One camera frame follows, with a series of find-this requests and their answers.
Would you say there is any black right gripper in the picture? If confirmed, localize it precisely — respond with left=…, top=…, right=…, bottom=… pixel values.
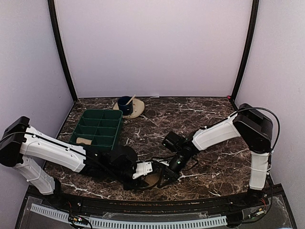
left=158, top=149, right=190, bottom=188

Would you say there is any tan brown sock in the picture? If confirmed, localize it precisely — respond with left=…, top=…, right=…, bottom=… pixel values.
left=144, top=174, right=160, bottom=187

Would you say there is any green plastic divided tray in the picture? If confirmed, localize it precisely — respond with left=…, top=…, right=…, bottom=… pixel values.
left=69, top=109, right=122, bottom=151

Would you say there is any striped cream red sock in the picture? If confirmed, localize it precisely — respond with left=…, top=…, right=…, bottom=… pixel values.
left=76, top=137, right=92, bottom=145

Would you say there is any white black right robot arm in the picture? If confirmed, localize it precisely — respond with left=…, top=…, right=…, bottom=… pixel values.
left=157, top=103, right=280, bottom=207

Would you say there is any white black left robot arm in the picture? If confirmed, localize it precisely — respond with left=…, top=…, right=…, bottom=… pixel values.
left=0, top=116, right=153, bottom=208

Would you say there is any blue enamel mug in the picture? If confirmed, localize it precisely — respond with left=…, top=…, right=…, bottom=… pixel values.
left=117, top=96, right=133, bottom=116

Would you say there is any cream ceramic saucer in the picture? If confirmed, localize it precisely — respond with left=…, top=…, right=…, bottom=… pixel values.
left=113, top=98, right=145, bottom=119

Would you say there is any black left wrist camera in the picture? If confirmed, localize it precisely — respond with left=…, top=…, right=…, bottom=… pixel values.
left=132, top=162, right=153, bottom=179

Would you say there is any white slotted cable duct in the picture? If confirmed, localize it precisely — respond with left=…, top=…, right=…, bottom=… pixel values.
left=30, top=204, right=227, bottom=229

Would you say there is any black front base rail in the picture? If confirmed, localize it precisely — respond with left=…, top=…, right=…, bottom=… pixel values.
left=23, top=186, right=286, bottom=217

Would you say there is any black left corner post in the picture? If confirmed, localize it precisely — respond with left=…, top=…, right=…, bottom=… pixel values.
left=47, top=0, right=78, bottom=103

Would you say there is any black corner post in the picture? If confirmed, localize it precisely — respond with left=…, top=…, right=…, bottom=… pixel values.
left=229, top=0, right=259, bottom=104
left=47, top=0, right=78, bottom=103

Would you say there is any black right corner post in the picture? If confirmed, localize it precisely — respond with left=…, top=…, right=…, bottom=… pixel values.
left=229, top=0, right=259, bottom=104

